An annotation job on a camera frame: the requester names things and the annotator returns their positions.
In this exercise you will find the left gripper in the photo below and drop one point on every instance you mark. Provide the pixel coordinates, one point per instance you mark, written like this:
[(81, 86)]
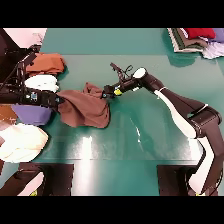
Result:
[(50, 99)]

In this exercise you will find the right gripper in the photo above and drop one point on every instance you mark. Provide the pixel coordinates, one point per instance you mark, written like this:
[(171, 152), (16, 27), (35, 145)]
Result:
[(110, 90)]

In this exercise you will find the brown T-shirt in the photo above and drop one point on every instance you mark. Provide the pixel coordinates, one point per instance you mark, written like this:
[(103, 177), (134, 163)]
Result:
[(85, 108)]

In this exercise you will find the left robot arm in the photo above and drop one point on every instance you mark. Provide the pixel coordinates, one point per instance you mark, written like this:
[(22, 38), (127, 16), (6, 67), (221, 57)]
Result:
[(13, 93)]

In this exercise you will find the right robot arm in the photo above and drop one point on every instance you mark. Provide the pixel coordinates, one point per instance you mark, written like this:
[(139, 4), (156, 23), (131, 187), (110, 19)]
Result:
[(186, 110)]

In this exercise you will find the purple garment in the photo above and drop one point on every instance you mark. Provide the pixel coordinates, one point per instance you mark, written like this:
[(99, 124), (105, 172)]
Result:
[(31, 115)]

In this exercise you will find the orange garment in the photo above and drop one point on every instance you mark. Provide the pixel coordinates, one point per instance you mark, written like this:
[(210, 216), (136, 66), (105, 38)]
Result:
[(46, 63)]

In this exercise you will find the cream garment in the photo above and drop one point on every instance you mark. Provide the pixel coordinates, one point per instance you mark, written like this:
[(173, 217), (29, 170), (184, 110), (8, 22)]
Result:
[(21, 143)]

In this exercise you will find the green striped garment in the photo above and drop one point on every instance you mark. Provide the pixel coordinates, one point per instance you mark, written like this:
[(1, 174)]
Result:
[(186, 43)]

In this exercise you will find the red garment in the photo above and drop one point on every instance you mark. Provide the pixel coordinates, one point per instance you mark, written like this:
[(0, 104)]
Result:
[(200, 32)]

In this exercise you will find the pale white garment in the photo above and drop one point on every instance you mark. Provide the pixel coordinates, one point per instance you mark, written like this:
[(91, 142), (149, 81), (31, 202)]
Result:
[(215, 50)]

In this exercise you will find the lilac garment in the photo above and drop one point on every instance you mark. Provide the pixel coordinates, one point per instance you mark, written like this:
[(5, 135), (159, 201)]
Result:
[(219, 34)]

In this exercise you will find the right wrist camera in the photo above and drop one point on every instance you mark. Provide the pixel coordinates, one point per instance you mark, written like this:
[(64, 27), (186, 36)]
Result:
[(119, 72)]

